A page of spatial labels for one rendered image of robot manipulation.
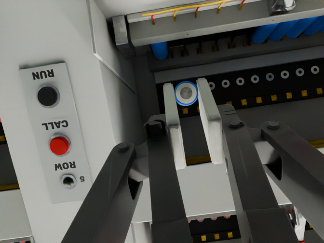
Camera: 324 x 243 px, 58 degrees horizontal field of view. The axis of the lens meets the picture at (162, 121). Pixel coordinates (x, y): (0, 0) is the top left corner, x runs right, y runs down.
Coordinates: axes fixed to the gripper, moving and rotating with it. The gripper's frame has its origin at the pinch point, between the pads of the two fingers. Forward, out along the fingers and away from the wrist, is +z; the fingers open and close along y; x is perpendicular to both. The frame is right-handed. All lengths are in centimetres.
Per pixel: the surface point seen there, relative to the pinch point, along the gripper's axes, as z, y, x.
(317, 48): 22.4, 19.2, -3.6
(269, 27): 14.7, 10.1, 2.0
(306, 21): 14.9, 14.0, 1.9
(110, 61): 8.9, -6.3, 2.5
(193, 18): 11.6, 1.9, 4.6
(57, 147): 3.8, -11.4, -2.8
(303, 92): 19.8, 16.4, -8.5
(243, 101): 19.8, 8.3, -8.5
